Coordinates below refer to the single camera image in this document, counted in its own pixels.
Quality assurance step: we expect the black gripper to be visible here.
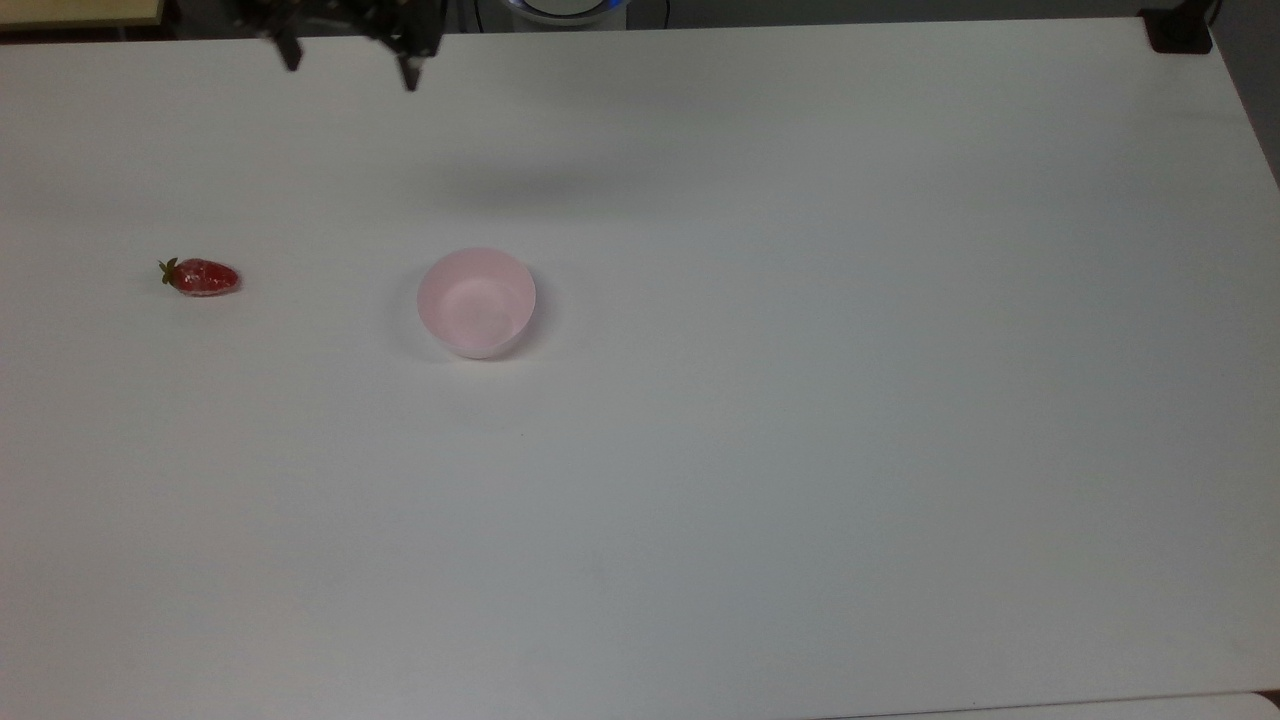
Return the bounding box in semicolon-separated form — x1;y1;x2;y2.
234;0;447;93

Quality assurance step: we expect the red strawberry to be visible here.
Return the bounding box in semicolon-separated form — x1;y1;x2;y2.
158;257;242;299

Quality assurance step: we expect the pink plastic bowl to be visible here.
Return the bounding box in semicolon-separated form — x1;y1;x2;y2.
417;247;538;360

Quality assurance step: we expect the pale yellow side table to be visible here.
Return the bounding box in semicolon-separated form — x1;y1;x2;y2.
0;0;167;32

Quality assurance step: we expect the black table clamp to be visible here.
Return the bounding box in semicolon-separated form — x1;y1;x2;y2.
1139;0;1223;55

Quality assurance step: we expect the white robot base blue ring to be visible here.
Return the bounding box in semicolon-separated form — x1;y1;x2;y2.
478;0;630;32

